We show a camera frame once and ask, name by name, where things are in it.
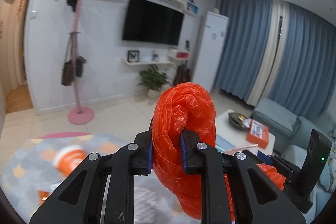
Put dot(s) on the orange paper cup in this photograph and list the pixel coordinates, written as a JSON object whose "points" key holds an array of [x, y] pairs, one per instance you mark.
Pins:
{"points": [[68, 158]]}

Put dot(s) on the black wall television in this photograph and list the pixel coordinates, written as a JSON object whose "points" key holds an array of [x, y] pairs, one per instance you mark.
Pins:
{"points": [[150, 22]]}

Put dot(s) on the blue curtains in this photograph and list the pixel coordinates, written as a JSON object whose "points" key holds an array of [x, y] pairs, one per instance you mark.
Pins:
{"points": [[277, 50]]}

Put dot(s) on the white red wall box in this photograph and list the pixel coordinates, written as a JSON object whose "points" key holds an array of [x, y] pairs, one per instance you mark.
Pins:
{"points": [[178, 54]]}

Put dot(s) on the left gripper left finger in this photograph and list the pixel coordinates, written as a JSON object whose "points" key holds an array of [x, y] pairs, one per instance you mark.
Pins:
{"points": [[100, 189]]}

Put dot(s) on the teal sofa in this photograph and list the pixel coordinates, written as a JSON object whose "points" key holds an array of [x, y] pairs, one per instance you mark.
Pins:
{"points": [[292, 134]]}

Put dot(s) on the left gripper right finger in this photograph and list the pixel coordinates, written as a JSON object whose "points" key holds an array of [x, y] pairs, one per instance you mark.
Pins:
{"points": [[234, 185]]}

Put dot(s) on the pink coat rack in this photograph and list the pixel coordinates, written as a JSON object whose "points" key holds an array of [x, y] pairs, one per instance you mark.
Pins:
{"points": [[78, 115]]}

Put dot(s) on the scallop pattern tablecloth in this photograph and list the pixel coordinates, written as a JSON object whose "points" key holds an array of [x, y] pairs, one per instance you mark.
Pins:
{"points": [[37, 168]]}

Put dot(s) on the orange foil packet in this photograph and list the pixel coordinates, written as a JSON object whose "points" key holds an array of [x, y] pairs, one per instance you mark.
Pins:
{"points": [[43, 195]]}

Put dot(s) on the orange plastic bag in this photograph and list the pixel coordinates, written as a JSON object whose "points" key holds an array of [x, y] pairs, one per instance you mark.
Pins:
{"points": [[186, 106]]}

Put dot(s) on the white coffee table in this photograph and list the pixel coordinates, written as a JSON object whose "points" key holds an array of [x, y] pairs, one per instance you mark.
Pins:
{"points": [[237, 137]]}

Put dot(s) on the white refrigerator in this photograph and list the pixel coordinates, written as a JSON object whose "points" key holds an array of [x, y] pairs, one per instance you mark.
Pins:
{"points": [[210, 49]]}

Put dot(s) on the green potted plant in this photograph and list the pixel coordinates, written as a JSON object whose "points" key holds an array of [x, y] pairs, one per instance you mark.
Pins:
{"points": [[153, 80]]}

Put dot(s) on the black acoustic guitar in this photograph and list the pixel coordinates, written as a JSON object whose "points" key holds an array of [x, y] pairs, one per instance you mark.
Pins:
{"points": [[183, 72]]}

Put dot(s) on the black hanging bag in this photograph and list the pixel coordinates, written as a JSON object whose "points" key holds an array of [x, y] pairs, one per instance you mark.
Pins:
{"points": [[80, 61]]}

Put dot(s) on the dark bowl with snacks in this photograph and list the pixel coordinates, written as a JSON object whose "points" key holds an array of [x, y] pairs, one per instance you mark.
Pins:
{"points": [[238, 121]]}

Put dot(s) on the framed butterfly picture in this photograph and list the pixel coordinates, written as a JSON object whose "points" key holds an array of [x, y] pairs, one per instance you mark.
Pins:
{"points": [[133, 56]]}

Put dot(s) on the brown hanging bag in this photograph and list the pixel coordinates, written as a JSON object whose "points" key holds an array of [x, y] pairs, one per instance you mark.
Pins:
{"points": [[68, 68]]}

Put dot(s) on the white lower wall shelf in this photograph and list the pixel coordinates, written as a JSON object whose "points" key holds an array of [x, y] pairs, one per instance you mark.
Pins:
{"points": [[163, 62]]}

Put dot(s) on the orange tissue box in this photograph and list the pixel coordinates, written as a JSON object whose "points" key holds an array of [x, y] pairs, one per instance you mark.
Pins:
{"points": [[258, 133]]}

